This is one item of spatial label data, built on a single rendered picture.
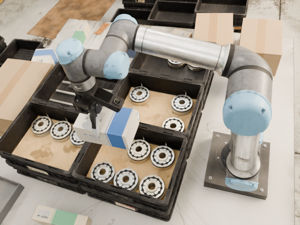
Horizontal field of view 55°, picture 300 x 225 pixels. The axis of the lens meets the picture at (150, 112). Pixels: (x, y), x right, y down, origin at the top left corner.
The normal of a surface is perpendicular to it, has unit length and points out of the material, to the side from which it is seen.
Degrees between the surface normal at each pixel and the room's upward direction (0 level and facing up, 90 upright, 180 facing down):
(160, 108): 0
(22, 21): 0
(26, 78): 0
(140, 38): 48
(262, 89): 27
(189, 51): 54
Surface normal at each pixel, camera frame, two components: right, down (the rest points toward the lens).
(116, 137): -0.28, 0.78
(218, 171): -0.07, -0.57
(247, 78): -0.30, -0.60
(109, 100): 0.37, -0.48
